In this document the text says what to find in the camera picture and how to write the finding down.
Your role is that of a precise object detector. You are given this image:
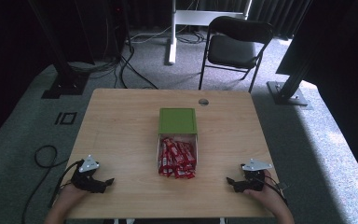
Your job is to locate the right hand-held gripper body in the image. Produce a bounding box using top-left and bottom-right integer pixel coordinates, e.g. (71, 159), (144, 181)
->
(240, 158), (274, 192)

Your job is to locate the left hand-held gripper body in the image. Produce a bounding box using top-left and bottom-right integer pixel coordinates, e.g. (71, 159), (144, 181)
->
(70, 154), (107, 194)

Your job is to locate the person's right hand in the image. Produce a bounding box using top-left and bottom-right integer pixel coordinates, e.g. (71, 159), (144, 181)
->
(242, 169), (284, 211)

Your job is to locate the person's left hand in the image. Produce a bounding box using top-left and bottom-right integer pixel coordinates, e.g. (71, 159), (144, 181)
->
(54, 182), (90, 209)

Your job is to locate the pile of red snack packets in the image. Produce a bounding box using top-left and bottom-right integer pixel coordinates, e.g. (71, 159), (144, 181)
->
(158, 137), (198, 180)

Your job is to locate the green box lid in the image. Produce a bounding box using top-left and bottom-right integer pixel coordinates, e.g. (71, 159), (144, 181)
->
(157, 107), (199, 135)

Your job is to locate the black metal stand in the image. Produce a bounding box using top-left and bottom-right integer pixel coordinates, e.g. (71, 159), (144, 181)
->
(266, 0), (313, 107)
(27, 0), (91, 100)

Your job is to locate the black folding chair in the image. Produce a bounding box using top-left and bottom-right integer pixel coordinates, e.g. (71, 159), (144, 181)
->
(198, 15), (275, 94)

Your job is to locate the dark curtain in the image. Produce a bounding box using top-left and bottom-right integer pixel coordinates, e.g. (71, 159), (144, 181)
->
(248, 0), (311, 40)

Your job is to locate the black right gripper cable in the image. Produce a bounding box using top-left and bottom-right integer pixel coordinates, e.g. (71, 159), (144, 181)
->
(262, 175), (290, 207)

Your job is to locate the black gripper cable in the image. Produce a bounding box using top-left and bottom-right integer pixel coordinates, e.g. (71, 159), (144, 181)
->
(21, 145), (86, 224)
(262, 175), (290, 207)

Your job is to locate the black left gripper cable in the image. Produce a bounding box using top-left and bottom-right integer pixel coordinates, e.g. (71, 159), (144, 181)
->
(21, 145), (86, 224)

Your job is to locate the bundle of floor cables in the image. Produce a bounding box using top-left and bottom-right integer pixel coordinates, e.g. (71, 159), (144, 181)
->
(68, 24), (206, 91)

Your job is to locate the white desk frame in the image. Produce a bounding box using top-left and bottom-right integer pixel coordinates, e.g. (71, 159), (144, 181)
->
(167, 0), (254, 66)

